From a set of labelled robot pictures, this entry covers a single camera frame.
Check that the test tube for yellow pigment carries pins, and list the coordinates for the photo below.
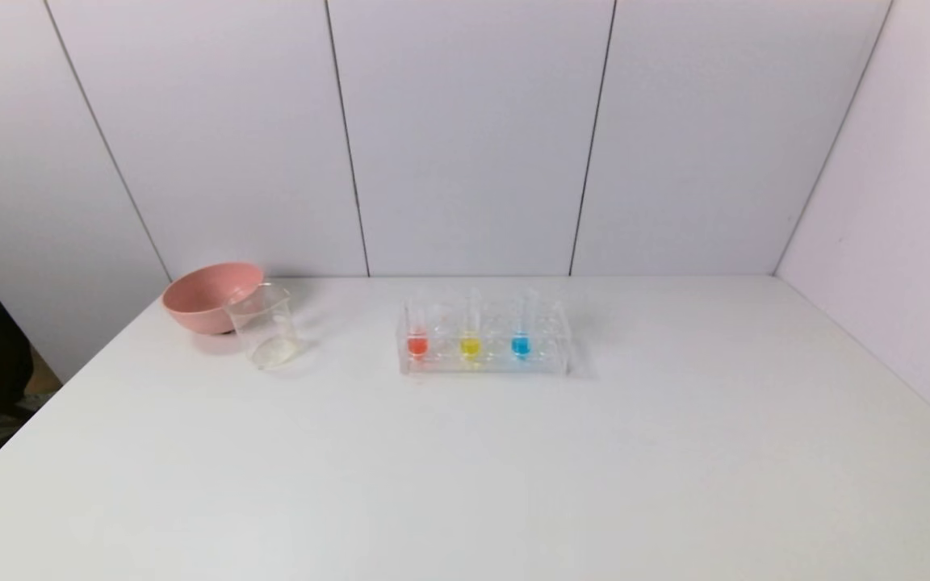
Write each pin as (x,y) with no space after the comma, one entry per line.
(471,346)

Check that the test tube for red pigment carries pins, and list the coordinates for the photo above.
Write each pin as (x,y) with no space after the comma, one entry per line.
(417,345)

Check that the test tube with blue pigment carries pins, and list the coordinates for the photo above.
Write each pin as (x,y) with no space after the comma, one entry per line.
(521,345)

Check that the clear acrylic test tube rack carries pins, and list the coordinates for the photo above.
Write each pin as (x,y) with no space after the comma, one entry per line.
(497,365)

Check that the clear glass beaker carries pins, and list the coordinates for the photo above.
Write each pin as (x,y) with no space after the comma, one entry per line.
(271,339)

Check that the pink plastic bowl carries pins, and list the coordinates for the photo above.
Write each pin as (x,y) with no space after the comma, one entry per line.
(194,300)

